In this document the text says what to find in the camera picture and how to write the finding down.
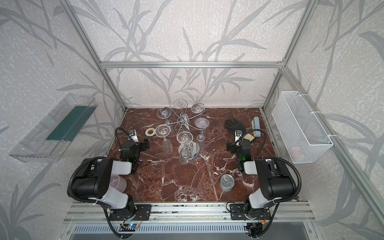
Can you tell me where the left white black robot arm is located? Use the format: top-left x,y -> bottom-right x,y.
67,139 -> 152,221

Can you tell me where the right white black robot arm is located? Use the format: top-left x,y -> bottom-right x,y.
227,140 -> 302,222

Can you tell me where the black glove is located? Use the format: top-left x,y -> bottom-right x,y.
225,119 -> 247,135

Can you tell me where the white tape roll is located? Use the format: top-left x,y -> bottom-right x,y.
145,128 -> 156,137

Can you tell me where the green mat in tray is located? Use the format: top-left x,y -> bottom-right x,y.
46,105 -> 97,142

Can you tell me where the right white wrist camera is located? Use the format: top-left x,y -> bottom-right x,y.
235,130 -> 243,142

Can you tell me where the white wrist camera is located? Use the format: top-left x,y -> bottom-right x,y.
128,130 -> 139,143
235,130 -> 243,142

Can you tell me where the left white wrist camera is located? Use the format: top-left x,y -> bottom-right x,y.
128,130 -> 139,143

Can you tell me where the right black arm cable conduit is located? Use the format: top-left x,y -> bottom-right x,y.
244,128 -> 302,204

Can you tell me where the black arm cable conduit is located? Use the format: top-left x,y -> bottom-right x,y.
244,128 -> 302,204
67,127 -> 130,204

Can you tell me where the silver wire wine glass rack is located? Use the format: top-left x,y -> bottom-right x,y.
171,107 -> 202,163

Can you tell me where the white wire mesh basket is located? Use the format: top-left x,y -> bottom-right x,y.
272,91 -> 334,164

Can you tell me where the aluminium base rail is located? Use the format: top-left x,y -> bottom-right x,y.
56,202 -> 321,240

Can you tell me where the left black arm cable conduit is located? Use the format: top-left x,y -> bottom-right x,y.
67,127 -> 130,204

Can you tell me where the clear plastic wall tray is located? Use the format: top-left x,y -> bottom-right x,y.
10,94 -> 98,163

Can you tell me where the aluminium frame crossbar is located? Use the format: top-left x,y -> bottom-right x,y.
100,62 -> 283,69

